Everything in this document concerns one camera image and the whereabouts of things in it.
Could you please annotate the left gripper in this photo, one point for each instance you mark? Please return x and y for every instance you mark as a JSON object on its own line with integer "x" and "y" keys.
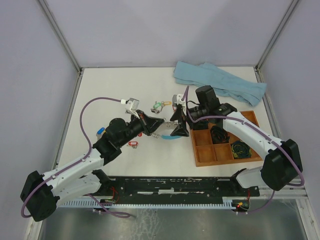
{"x": 148, "y": 123}

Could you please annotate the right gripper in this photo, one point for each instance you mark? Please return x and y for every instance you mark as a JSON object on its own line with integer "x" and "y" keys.
{"x": 181, "y": 130}

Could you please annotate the large keyring holder blue handle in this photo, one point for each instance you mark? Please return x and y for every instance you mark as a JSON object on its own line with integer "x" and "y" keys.
{"x": 165, "y": 130}

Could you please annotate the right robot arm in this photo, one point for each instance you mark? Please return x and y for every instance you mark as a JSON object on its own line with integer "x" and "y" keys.
{"x": 282, "y": 165}

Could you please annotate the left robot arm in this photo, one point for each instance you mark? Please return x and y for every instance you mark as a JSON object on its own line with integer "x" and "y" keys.
{"x": 43, "y": 193}

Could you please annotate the green yellow tag key bunch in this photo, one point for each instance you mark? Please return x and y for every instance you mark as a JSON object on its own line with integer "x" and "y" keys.
{"x": 158, "y": 106}

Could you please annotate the wooden compartment tray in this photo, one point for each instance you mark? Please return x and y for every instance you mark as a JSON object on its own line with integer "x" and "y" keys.
{"x": 208, "y": 154}

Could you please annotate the rolled orange-dotted tie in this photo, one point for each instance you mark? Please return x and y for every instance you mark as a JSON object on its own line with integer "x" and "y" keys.
{"x": 219, "y": 135}

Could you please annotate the coloured tag key bunch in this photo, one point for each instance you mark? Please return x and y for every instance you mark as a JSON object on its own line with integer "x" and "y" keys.
{"x": 100, "y": 132}

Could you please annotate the light blue cloth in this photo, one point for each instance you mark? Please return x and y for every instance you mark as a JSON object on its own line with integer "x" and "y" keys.
{"x": 224, "y": 83}

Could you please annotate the rolled blue-yellow tie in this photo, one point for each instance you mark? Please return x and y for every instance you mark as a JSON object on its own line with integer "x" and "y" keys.
{"x": 240, "y": 150}

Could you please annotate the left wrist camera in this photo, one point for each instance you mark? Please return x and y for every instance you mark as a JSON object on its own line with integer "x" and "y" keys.
{"x": 131, "y": 107}

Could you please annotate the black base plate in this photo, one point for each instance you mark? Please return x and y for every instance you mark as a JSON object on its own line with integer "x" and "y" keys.
{"x": 158, "y": 190}

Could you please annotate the grey cable duct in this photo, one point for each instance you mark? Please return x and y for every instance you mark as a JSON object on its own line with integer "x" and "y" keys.
{"x": 87, "y": 202}

